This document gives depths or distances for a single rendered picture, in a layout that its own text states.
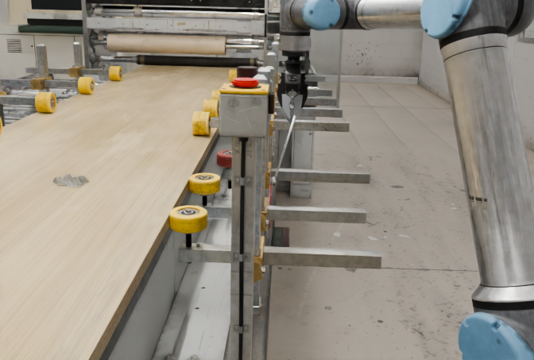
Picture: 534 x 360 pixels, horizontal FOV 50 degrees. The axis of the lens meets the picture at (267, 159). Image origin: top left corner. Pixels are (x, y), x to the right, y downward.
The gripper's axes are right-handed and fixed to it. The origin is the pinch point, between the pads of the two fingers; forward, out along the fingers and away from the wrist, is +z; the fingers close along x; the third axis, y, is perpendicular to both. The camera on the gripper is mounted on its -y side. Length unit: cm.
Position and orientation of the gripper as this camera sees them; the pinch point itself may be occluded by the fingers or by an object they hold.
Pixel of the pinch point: (291, 119)
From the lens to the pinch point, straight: 172.9
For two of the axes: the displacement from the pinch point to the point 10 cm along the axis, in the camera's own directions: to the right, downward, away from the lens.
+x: -10.0, -0.4, 0.5
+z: -0.3, 9.6, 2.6
